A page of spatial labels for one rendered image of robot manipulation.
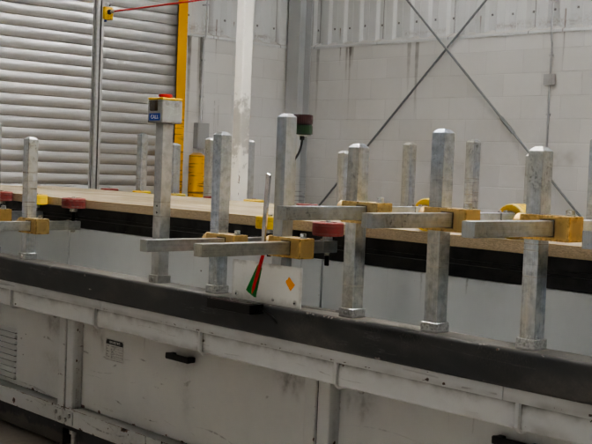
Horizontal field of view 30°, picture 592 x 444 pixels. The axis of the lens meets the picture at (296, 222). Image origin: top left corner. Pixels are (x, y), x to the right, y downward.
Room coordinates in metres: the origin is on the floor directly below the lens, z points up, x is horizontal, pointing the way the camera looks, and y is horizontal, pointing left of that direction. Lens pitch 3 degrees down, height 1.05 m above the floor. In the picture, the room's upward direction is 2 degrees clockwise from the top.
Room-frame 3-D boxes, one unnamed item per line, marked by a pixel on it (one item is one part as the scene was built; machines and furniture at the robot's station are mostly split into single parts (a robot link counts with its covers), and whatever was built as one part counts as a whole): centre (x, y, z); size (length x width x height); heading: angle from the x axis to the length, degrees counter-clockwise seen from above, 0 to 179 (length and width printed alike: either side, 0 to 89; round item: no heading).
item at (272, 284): (2.75, 0.07, 0.75); 0.26 x 0.01 x 0.10; 43
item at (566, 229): (2.18, -0.50, 0.95); 0.14 x 0.06 x 0.05; 43
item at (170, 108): (3.12, 0.38, 1.18); 0.07 x 0.07 x 0.08; 43
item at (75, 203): (3.73, 0.75, 0.85); 0.08 x 0.08 x 0.11
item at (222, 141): (2.93, 0.20, 0.89); 0.04 x 0.04 x 0.48; 43
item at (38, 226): (3.64, 0.87, 0.81); 0.14 x 0.06 x 0.05; 43
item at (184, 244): (2.86, 0.21, 0.83); 0.43 x 0.03 x 0.04; 133
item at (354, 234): (2.56, -0.14, 0.86); 0.04 x 0.04 x 0.48; 43
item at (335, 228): (2.80, -0.08, 0.85); 0.08 x 0.08 x 0.11
